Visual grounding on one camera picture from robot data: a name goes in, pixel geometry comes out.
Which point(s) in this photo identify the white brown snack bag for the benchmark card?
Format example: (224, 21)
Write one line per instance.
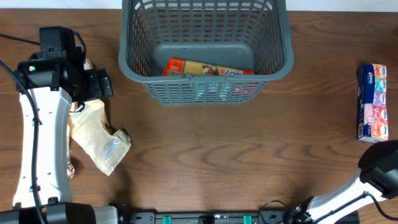
(70, 167)

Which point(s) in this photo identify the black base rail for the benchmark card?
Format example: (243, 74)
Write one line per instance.
(130, 216)

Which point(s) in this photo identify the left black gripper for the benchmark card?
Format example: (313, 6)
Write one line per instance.
(95, 88)

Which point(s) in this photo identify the Kleenex tissue multipack box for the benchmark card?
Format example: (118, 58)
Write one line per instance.
(372, 124)

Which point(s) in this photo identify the grey plastic mesh basket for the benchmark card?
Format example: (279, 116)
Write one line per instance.
(247, 35)

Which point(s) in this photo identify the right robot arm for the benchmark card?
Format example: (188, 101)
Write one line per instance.
(374, 182)

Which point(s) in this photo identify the beige pouch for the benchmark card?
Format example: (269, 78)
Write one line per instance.
(87, 64)

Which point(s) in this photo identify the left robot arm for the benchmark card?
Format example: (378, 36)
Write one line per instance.
(48, 83)

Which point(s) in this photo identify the orange San Remo spaghetti pack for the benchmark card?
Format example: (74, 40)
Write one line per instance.
(182, 67)

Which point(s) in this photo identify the light teal wipes packet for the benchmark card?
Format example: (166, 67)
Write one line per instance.
(212, 93)

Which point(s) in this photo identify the kraft paper zip pouch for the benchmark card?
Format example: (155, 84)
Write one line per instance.
(89, 128)

